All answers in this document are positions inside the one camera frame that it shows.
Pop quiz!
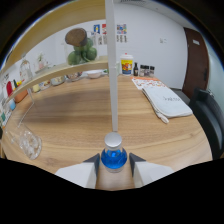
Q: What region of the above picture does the multicolour wall poster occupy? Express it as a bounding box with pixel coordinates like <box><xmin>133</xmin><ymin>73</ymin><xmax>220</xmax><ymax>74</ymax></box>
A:
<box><xmin>116</xmin><ymin>23</ymin><xmax>128</xmax><ymax>35</ymax></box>

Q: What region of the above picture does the two-tier wooden shelf rack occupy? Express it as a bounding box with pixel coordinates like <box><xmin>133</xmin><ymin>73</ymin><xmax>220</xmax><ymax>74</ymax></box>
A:
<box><xmin>1</xmin><ymin>0</ymin><xmax>120</xmax><ymax>133</ymax></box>

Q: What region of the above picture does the orange printed mat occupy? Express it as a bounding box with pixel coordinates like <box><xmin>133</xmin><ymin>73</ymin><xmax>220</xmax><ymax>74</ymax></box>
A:
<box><xmin>131</xmin><ymin>76</ymin><xmax>158</xmax><ymax>90</ymax></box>

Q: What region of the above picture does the clear glass with ice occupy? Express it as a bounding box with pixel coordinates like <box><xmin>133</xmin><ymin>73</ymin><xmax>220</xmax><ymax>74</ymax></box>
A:
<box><xmin>7</xmin><ymin>123</ymin><xmax>43</xmax><ymax>160</ymax></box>

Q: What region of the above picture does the blue liquid bottle silver cap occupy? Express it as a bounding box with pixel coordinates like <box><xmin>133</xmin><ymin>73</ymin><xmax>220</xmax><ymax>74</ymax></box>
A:
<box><xmin>100</xmin><ymin>131</ymin><xmax>128</xmax><ymax>173</ymax></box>

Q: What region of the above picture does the black chair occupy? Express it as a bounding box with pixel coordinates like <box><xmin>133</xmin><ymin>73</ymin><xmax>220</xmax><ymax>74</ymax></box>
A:
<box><xmin>188</xmin><ymin>87</ymin><xmax>224</xmax><ymax>160</ymax></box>

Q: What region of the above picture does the brown door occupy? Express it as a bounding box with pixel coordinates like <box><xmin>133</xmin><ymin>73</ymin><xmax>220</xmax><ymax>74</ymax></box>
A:
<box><xmin>182</xmin><ymin>27</ymin><xmax>210</xmax><ymax>99</ymax></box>

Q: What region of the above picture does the yellow cup with white lid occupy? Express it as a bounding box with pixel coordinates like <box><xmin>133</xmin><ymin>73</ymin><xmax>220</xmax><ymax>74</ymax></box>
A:
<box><xmin>120</xmin><ymin>53</ymin><xmax>134</xmax><ymax>76</ymax></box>

